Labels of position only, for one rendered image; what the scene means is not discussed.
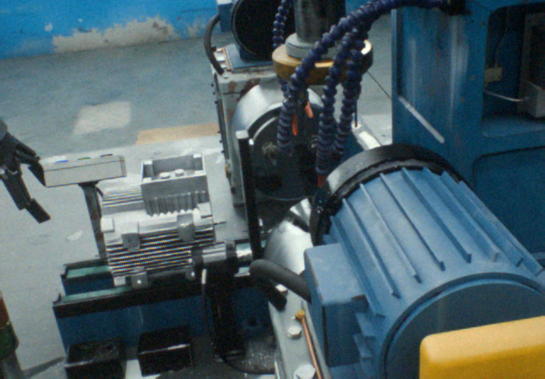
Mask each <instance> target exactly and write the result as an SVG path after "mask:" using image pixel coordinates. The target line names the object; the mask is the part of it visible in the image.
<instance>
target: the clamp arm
mask: <svg viewBox="0 0 545 379"><path fill-rule="evenodd" d="M236 140H237V147H238V154H239V162H240V169H241V176H242V183H243V191H244V205H245V212H246V220H247V228H248V234H249V242H250V248H249V249H246V250H250V252H249V251H246V254H247V261H249V260H250V259H251V262H254V261H256V260H262V259H263V253H262V245H261V231H263V225H262V220H261V219H259V214H258V206H256V197H255V183H254V175H253V166H252V158H251V151H254V144H253V141H252V140H250V137H249V134H248V130H240V132H236ZM248 255H250V256H251V257H250V256H248Z"/></svg>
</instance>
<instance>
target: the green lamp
mask: <svg viewBox="0 0 545 379"><path fill-rule="evenodd" d="M15 344H16V336H15V333H14V329H13V325H12V323H11V320H10V318H9V321H8V323H7V324H6V326H5V327H4V328H2V329H1V330H0V358H1V357H3V356H5V354H7V353H9V352H10V351H11V350H12V349H13V348H14V346H15Z"/></svg>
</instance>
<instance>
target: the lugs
mask: <svg viewBox="0 0 545 379"><path fill-rule="evenodd" d="M198 209H199V215H200V218H201V219H203V218H209V217H212V211H211V205H210V202H206V203H199V205H198ZM100 220H101V230H102V232H103V233H114V232H115V229H116V225H114V219H113V217H112V216H110V217H104V218H101V219H100ZM114 285H115V286H116V287H117V288H118V287H124V286H128V277H122V278H116V279H114Z"/></svg>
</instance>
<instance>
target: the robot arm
mask: <svg viewBox="0 0 545 379"><path fill-rule="evenodd" d="M7 129H8V127H7V124H6V123H5V122H4V121H3V119H2V118H1V117H0V167H1V171H0V179H1V180H2V182H3V184H4V185H5V187H6V189H7V191H8V193H9V195H11V197H12V199H13V200H14V203H15V205H16V207H17V208H18V210H24V209H26V210H27V211H28V212H29V213H30V214H31V215H32V216H33V217H34V219H35V220H36V221H37V223H39V224H41V223H44V222H46V221H49V220H50V215H49V214H48V213H47V212H46V211H45V210H44V208H43V207H42V206H41V205H40V204H38V203H37V201H36V199H35V198H31V196H30V194H29V192H28V190H27V188H26V184H25V182H24V181H23V179H22V177H21V175H22V172H21V170H20V164H28V169H29V170H30V171H31V172H32V174H33V175H34V176H35V177H36V178H37V180H38V181H40V182H41V183H42V184H43V186H44V187H45V180H44V173H43V166H42V165H41V164H40V162H38V161H40V160H41V158H40V157H39V156H37V153H36V151H34V150H33V149H31V148H30V147H29V146H27V145H26V144H23V143H21V142H20V141H18V140H17V139H16V138H15V137H14V135H11V133H9V132H8V131H7ZM35 156H37V157H35ZM15 172H17V173H16V174H14V175H13V173H15Z"/></svg>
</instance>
